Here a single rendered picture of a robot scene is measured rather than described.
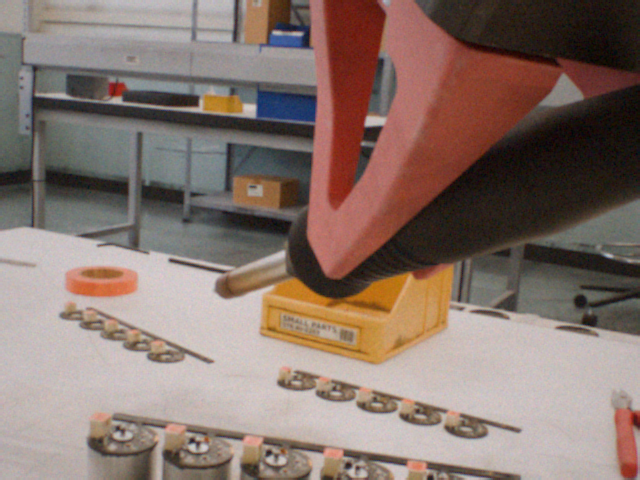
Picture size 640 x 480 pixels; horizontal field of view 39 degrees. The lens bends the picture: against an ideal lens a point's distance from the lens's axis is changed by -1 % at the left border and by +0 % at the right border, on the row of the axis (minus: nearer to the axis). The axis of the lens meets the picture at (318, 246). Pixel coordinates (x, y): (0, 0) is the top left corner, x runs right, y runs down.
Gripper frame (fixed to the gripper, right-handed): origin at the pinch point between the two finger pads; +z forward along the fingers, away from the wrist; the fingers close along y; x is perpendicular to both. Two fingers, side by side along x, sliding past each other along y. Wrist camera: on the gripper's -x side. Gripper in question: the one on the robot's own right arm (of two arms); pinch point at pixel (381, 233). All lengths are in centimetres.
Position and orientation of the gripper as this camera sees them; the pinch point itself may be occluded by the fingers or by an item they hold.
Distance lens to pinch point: 20.3
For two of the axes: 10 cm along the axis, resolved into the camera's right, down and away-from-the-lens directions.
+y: -8.7, -0.4, -4.9
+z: -3.7, 7.2, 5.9
